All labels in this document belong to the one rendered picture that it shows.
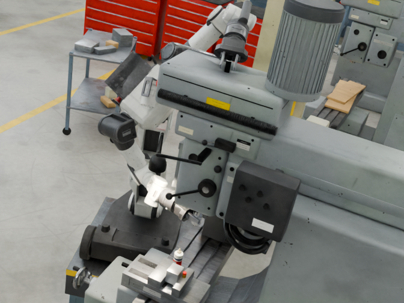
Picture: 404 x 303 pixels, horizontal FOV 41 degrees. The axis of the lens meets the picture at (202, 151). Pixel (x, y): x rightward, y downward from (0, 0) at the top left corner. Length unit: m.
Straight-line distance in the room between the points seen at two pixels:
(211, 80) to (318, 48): 0.38
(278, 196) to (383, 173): 0.39
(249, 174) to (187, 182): 0.48
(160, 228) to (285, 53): 1.76
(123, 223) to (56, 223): 1.01
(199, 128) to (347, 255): 0.68
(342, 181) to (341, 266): 0.29
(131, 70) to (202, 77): 0.65
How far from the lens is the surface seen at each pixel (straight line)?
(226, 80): 1.93
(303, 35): 1.81
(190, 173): 2.12
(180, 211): 2.30
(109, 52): 5.17
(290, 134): 1.95
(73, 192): 4.57
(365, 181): 1.93
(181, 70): 1.96
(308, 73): 1.86
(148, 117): 2.47
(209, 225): 2.71
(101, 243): 3.15
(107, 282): 2.72
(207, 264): 2.61
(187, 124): 2.01
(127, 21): 7.51
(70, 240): 4.08
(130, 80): 2.50
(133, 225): 3.32
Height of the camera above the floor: 2.56
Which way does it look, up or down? 28 degrees down
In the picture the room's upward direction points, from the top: 11 degrees clockwise
